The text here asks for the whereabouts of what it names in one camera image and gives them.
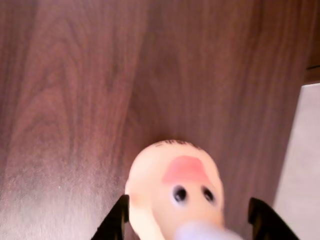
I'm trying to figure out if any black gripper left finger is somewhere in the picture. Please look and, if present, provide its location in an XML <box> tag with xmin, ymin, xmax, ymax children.
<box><xmin>92</xmin><ymin>194</ymin><xmax>131</xmax><ymax>240</ymax></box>

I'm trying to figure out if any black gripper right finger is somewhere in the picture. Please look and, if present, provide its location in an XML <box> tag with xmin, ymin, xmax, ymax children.
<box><xmin>247</xmin><ymin>196</ymin><xmax>302</xmax><ymax>240</ymax></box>

